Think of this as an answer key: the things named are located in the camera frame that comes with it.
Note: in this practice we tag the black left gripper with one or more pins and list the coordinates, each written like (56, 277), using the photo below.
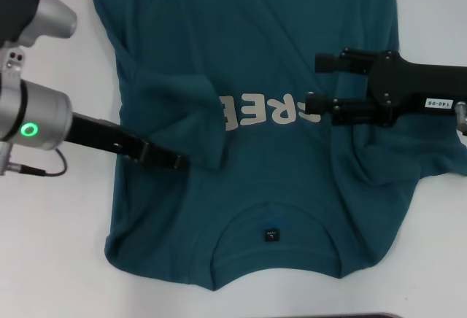
(102, 133)

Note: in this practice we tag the teal blue printed t-shirt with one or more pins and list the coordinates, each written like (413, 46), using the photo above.
(255, 22)

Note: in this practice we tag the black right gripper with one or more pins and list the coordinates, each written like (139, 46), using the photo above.
(408, 84)

